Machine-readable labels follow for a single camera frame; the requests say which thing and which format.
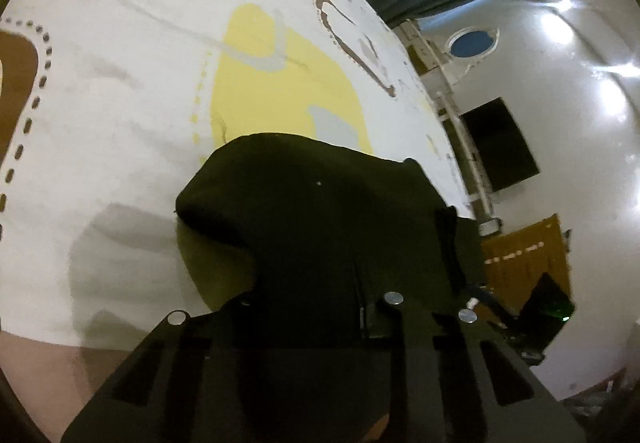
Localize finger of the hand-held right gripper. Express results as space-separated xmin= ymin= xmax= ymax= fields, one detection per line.
xmin=467 ymin=285 xmax=523 ymax=331

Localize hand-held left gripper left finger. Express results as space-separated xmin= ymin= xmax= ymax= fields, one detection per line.
xmin=60 ymin=290 xmax=261 ymax=443

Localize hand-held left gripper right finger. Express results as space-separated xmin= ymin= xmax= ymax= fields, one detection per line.
xmin=357 ymin=290 xmax=588 ymax=443

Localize black pants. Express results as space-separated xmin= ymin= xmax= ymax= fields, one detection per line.
xmin=172 ymin=133 xmax=488 ymax=443

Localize white television stand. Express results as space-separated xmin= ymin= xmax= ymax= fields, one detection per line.
xmin=435 ymin=93 xmax=503 ymax=236

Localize black flat television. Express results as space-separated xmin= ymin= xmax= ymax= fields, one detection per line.
xmin=460 ymin=98 xmax=541 ymax=194

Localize white vanity table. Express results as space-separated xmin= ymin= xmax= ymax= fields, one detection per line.
xmin=395 ymin=20 xmax=471 ymax=114

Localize patterned white tablecloth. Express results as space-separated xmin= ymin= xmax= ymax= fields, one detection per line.
xmin=0 ymin=0 xmax=476 ymax=443

